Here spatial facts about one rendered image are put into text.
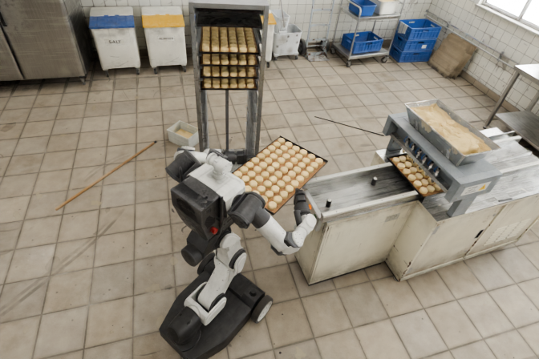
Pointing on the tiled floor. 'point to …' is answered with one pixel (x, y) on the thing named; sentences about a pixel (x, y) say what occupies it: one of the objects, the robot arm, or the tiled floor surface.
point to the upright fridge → (42, 23)
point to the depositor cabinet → (476, 211)
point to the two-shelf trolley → (372, 30)
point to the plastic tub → (183, 134)
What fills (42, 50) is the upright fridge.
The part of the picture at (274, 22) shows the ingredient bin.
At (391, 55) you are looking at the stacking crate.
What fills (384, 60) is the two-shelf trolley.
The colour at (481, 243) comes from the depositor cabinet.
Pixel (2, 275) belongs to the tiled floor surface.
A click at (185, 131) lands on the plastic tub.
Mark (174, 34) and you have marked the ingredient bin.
